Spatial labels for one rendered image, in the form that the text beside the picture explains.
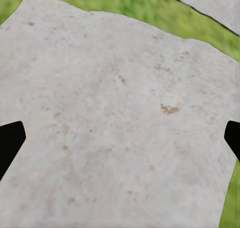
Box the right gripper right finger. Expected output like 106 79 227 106
224 120 240 161

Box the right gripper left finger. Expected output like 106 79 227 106
0 121 26 182

